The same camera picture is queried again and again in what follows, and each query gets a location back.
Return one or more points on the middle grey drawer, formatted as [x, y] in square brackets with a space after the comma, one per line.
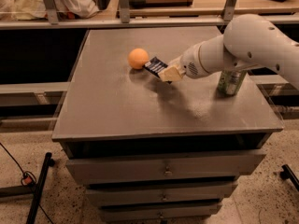
[168, 193]

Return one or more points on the grey drawer cabinet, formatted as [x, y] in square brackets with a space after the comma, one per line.
[111, 110]

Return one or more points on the orange fruit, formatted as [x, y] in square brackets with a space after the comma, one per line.
[137, 58]

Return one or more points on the grey metal bracket middle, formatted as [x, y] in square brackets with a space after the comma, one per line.
[124, 11]

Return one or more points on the dark blue snack bar wrapper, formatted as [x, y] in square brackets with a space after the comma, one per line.
[155, 66]

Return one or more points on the black stand leg left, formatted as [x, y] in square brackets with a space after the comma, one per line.
[31, 185]

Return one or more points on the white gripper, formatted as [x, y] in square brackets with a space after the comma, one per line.
[191, 63]

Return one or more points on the green soda can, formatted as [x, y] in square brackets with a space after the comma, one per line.
[230, 82]

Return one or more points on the bottom grey drawer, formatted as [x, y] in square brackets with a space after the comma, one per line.
[159, 211]

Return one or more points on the black stand foot right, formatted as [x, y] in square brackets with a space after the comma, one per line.
[287, 173]

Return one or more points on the grey drawer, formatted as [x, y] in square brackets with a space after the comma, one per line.
[165, 166]
[159, 211]
[168, 193]

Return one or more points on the grey metal bracket left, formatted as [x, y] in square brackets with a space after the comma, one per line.
[51, 11]

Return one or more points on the white cloth bundle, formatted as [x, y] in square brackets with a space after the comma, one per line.
[25, 10]

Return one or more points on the top grey drawer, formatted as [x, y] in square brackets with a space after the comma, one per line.
[165, 166]

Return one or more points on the grey metal bracket right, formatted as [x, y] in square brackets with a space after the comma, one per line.
[228, 10]

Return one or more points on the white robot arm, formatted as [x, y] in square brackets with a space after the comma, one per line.
[249, 41]

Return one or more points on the grey metal bracket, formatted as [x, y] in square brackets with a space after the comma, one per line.
[228, 10]
[51, 11]
[124, 11]

